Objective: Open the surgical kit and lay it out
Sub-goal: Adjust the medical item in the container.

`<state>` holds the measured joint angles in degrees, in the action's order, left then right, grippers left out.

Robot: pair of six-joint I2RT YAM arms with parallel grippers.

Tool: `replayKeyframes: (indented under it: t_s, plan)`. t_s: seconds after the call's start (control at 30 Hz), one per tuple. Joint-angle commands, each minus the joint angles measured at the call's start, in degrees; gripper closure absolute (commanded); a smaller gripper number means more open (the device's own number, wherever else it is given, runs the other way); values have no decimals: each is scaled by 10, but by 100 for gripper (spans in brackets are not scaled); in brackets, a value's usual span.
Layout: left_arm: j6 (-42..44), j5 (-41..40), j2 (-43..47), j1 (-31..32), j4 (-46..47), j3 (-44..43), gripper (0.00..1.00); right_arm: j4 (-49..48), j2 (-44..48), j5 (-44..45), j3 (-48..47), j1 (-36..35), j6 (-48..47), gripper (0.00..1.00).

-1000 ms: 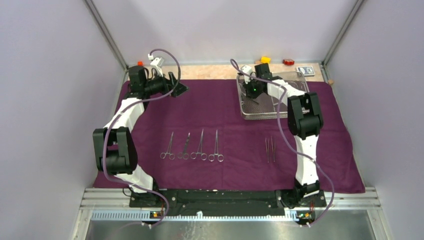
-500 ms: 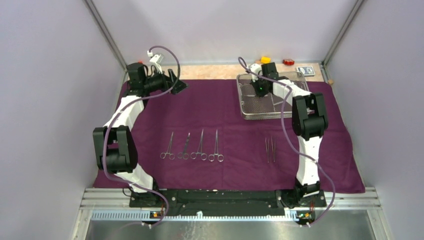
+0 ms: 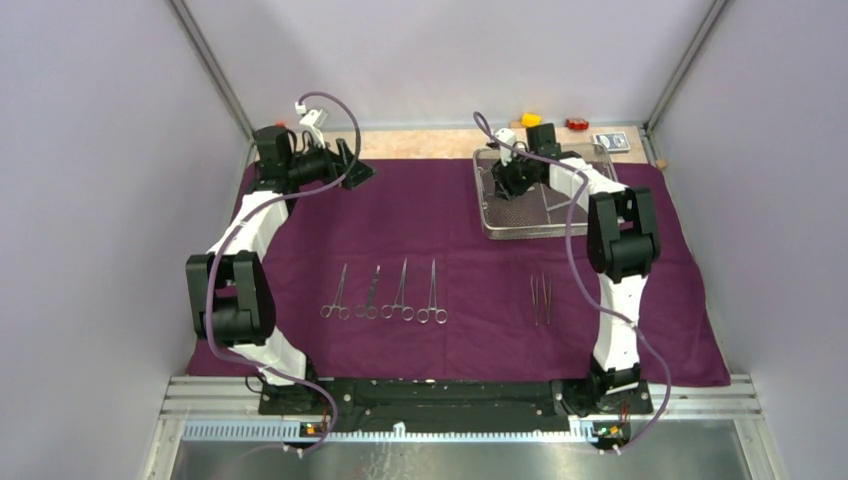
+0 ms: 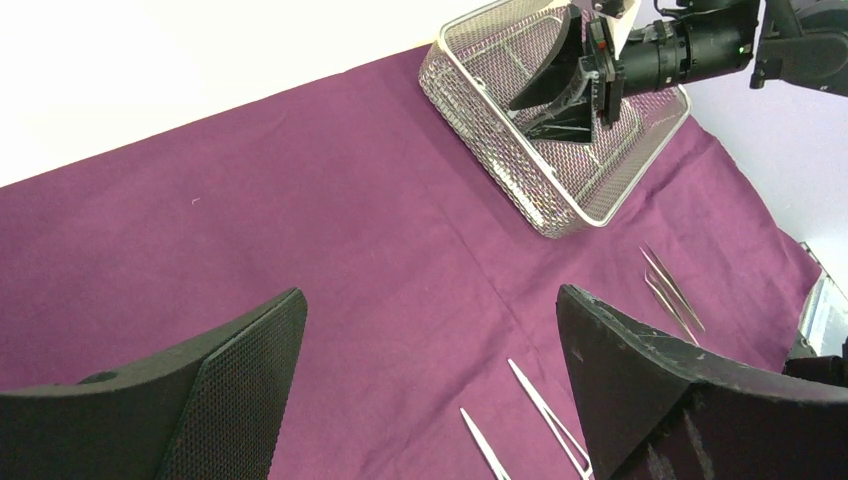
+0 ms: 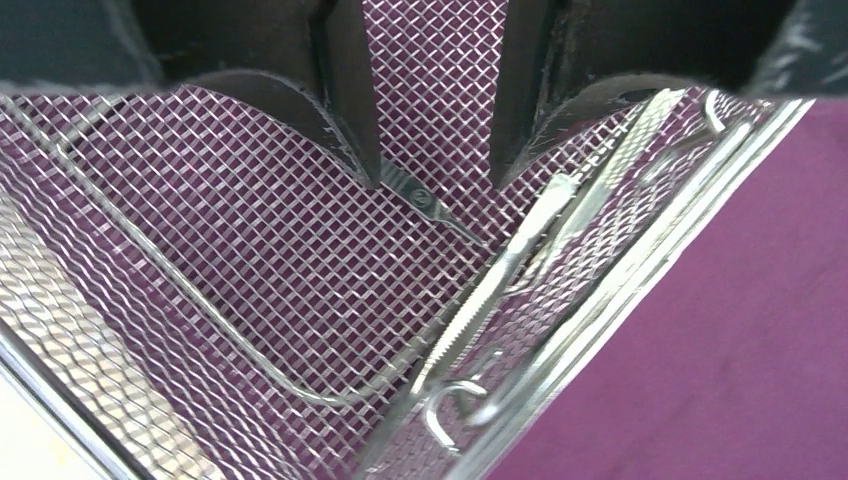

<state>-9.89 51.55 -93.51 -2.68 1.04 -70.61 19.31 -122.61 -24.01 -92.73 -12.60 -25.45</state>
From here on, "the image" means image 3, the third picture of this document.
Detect metal mesh instrument tray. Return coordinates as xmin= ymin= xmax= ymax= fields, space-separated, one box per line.
xmin=472 ymin=148 xmax=588 ymax=240

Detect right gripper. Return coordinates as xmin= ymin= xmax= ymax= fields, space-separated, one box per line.
xmin=490 ymin=148 xmax=538 ymax=202

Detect blue playing card deck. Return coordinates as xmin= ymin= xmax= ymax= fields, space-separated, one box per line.
xmin=592 ymin=132 xmax=631 ymax=154

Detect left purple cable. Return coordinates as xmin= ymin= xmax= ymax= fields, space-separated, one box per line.
xmin=205 ymin=91 xmax=363 ymax=458

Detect small steel hemostat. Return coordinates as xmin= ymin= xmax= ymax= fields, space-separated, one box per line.
xmin=319 ymin=263 xmax=350 ymax=320

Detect steel curved tweezers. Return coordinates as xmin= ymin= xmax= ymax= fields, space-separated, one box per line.
xmin=530 ymin=275 xmax=539 ymax=326

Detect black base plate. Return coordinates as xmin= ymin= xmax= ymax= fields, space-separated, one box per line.
xmin=258 ymin=378 xmax=654 ymax=434

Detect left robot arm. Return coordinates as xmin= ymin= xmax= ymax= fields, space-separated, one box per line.
xmin=186 ymin=125 xmax=377 ymax=414

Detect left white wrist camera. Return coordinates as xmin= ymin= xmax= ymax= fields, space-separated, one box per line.
xmin=294 ymin=101 xmax=328 ymax=148

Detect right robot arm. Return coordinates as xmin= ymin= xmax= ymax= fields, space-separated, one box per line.
xmin=489 ymin=124 xmax=661 ymax=412

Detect steel needle holder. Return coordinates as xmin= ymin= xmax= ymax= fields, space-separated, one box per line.
xmin=541 ymin=273 xmax=552 ymax=325

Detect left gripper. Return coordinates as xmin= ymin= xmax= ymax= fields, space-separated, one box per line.
xmin=285 ymin=132 xmax=377 ymax=189

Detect red small block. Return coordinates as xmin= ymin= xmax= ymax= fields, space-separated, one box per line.
xmin=565 ymin=117 xmax=590 ymax=131

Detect steel forceps clamp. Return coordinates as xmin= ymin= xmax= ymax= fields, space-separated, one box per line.
xmin=380 ymin=258 xmax=415 ymax=322

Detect purple cable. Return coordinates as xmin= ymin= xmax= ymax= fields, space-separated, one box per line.
xmin=472 ymin=111 xmax=673 ymax=455
xmin=205 ymin=91 xmax=363 ymax=458

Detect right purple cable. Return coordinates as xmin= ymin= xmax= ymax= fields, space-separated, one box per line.
xmin=472 ymin=111 xmax=673 ymax=455

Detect yellow small block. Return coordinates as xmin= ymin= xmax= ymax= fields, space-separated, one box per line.
xmin=520 ymin=113 xmax=542 ymax=128

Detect purple cloth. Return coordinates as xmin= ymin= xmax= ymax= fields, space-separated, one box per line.
xmin=185 ymin=158 xmax=731 ymax=388

